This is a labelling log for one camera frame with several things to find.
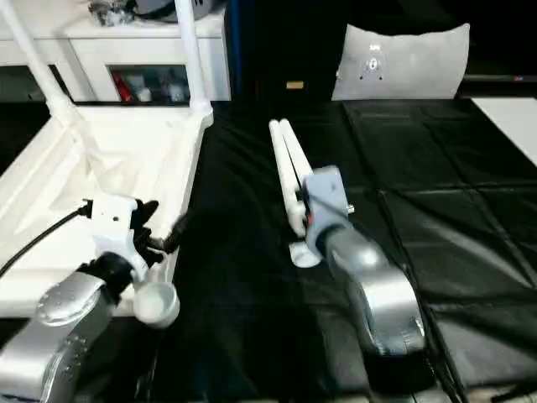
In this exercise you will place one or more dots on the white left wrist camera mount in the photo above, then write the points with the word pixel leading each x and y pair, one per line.
pixel 113 226

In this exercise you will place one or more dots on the white flat board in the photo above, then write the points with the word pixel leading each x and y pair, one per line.
pixel 512 121

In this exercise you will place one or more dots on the white curved plastic panel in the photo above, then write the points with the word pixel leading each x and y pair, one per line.
pixel 403 63

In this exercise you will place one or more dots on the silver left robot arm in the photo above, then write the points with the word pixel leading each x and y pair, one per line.
pixel 58 327

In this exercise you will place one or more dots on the white plastic table leg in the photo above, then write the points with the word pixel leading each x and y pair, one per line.
pixel 33 54
pixel 295 151
pixel 282 168
pixel 191 54

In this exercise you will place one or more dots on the white glass-door cabinet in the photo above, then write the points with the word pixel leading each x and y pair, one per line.
pixel 105 46

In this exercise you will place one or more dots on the red bottle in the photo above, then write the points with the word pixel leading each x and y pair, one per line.
pixel 123 90

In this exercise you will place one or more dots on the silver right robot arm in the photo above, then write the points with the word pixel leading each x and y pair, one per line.
pixel 377 294

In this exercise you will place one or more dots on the black horizontal bar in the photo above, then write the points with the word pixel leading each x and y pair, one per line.
pixel 503 78

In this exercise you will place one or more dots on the small gold label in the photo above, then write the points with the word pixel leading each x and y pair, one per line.
pixel 295 85

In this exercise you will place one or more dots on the white plastic table top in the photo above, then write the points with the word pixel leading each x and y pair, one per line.
pixel 126 147

